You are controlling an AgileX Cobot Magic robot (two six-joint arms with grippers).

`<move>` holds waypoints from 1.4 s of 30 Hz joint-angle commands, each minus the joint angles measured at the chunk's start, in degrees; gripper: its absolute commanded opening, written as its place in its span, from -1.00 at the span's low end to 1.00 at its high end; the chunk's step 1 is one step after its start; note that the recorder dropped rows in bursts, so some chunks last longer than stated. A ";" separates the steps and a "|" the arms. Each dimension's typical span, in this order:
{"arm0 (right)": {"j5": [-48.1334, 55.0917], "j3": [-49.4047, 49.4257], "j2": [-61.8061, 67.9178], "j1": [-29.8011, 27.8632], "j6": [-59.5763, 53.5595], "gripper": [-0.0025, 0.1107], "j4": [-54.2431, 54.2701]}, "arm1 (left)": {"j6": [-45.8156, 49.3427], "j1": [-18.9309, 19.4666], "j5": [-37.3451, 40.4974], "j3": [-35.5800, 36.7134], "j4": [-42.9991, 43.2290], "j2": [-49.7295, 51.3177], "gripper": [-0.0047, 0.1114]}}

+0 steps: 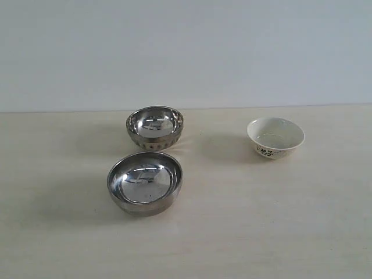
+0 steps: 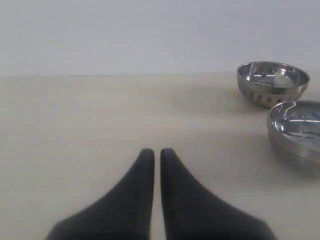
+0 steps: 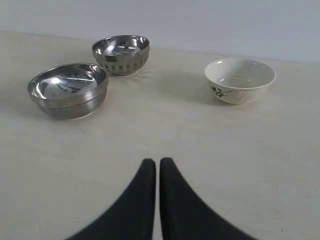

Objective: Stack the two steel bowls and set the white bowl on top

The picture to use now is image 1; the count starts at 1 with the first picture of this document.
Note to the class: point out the patterned steel bowl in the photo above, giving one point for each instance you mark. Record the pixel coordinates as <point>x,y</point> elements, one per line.
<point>155,128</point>

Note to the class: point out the large plain steel bowl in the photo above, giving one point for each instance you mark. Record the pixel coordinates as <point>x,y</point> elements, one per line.
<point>145,183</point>

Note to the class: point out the white floral ceramic bowl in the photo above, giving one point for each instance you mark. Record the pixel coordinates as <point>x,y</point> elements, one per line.
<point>274,137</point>

